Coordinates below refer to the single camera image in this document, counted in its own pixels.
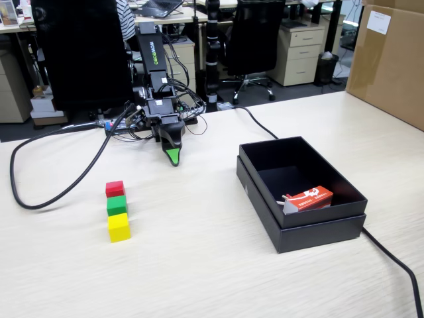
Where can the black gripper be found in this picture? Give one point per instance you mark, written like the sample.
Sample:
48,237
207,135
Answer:
162,111

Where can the red wooden cube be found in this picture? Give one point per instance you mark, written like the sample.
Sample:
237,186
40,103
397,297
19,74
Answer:
115,189

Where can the green wooden cube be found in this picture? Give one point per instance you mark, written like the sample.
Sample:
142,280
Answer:
116,206

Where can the yellow wooden cube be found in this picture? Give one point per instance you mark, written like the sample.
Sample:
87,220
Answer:
119,229

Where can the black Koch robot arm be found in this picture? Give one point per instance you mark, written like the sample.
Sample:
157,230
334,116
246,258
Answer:
152,49

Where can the black cardboard box tray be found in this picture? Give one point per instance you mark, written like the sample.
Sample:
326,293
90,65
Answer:
298,159

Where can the black cardboard box lid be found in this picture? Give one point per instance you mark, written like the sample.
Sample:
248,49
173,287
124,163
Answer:
314,236

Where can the large brown cardboard box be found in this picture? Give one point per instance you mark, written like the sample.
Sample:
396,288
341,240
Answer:
387,66

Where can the controller circuit board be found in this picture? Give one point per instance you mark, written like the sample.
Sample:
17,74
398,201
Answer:
109,126

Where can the beige drawer cabinet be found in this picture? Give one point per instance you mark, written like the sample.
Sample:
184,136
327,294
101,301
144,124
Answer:
183,63
299,54

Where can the black pole with white bands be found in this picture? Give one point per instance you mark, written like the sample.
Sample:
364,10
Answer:
212,49

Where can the large black office chair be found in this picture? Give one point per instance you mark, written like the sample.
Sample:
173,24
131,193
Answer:
83,49

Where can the stacked white boxes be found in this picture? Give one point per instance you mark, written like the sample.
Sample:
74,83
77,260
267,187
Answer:
44,107

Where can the person in striped shirt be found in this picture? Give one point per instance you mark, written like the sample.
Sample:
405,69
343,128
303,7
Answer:
126,20

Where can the black mesh office chair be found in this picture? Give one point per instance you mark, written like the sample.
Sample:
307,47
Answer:
255,36

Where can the black laptop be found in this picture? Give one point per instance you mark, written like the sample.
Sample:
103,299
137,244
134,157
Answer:
159,7

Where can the orange and white carton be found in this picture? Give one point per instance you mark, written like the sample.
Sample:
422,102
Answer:
311,200

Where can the beige side cabinet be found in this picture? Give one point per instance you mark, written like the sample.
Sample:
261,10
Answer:
13,92

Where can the black trash bin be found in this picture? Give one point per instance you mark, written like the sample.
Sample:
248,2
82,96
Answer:
326,69

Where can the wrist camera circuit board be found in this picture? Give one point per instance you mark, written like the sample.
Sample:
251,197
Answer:
136,117

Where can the small picture frame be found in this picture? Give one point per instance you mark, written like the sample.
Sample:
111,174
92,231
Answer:
8,12

